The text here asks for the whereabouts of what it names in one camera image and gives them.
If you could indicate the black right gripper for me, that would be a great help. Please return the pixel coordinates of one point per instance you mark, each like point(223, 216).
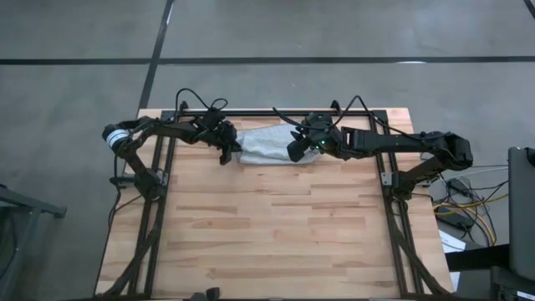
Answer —
point(330, 140)

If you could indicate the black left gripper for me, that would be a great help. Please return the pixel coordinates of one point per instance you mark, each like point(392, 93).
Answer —
point(219, 131)

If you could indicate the grey waffle towel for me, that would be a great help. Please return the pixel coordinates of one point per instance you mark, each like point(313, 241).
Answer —
point(267, 144)

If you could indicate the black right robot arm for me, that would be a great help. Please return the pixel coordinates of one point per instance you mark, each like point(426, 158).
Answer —
point(397, 142)

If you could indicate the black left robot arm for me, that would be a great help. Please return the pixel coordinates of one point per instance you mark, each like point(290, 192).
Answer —
point(167, 129)

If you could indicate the dark small object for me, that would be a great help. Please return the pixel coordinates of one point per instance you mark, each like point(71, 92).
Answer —
point(211, 294)

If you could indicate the black power adapter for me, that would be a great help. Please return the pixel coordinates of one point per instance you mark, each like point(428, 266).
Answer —
point(455, 219)

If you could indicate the white paper sheet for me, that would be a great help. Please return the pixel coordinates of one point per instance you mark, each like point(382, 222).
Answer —
point(451, 241)

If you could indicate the black desk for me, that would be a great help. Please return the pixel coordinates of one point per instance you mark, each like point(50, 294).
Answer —
point(476, 258)

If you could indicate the black monitor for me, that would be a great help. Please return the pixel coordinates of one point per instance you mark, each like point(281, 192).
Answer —
point(522, 209)

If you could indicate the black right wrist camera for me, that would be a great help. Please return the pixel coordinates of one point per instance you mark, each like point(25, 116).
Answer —
point(319, 120)

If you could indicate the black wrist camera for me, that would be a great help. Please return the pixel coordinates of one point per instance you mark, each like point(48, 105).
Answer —
point(319, 120)
point(213, 117)

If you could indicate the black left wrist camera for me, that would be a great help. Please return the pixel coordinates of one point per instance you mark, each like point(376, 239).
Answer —
point(213, 117)

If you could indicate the black aluminium rig frame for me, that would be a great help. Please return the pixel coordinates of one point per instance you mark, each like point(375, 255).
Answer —
point(271, 113)

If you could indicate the silver mounting bracket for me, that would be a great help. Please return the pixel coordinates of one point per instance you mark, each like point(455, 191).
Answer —
point(386, 179)
point(163, 177)

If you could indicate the grey metal table frame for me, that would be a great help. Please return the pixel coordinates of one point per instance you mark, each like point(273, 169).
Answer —
point(25, 205)

